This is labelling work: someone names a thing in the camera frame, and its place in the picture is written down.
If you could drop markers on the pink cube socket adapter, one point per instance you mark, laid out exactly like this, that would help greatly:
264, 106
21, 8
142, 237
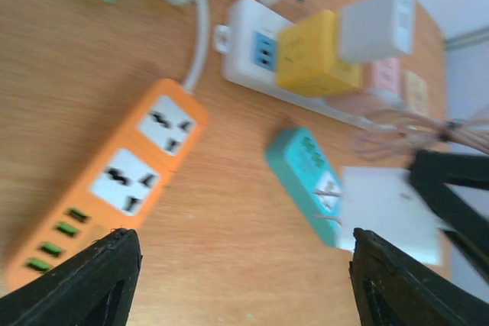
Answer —
381, 89

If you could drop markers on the teal power strip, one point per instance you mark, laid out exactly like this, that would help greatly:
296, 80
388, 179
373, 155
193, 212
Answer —
303, 170

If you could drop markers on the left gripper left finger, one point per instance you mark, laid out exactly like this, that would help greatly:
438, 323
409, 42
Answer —
94, 287

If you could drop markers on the orange power strip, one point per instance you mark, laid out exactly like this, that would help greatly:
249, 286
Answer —
119, 186

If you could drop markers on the yellow cube socket adapter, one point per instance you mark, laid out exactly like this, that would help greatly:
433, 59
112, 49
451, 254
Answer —
307, 59

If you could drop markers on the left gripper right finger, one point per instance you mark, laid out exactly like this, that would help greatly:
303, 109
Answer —
392, 288

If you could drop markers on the white square charger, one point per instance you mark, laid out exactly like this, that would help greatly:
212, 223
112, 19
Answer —
375, 30

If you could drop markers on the small white usb charger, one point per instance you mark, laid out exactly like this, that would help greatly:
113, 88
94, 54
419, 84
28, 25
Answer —
382, 201

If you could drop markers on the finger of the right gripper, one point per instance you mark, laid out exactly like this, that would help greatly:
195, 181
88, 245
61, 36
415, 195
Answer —
431, 173

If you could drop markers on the white long power strip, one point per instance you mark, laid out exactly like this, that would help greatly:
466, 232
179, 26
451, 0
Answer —
248, 45

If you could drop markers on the beige cube socket adapter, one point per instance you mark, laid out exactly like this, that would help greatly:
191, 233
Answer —
415, 93

